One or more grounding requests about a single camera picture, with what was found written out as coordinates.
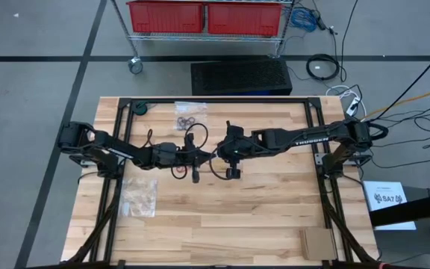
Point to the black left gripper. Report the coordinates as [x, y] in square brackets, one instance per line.
[190, 158]

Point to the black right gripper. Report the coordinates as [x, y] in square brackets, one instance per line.
[237, 147]

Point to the black rubber band bunch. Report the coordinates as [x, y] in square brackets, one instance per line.
[187, 122]

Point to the clear plastic zip bag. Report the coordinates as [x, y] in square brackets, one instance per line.
[138, 198]
[190, 108]

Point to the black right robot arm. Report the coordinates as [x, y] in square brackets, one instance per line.
[304, 140]

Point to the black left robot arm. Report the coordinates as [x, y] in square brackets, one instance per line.
[118, 147]

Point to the black perforated computer case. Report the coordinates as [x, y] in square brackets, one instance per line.
[241, 76]

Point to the green tape roll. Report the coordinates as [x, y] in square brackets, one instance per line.
[139, 108]

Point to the red plastic bin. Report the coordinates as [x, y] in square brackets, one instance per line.
[166, 16]
[245, 18]

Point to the brown cardboard box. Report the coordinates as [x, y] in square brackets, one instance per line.
[317, 244]

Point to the white power strip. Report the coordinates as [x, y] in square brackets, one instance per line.
[352, 107]

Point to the white paper sign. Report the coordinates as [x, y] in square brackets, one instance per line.
[388, 205]

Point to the black beam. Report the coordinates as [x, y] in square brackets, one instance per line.
[416, 209]

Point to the grey side table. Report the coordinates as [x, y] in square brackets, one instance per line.
[405, 246]

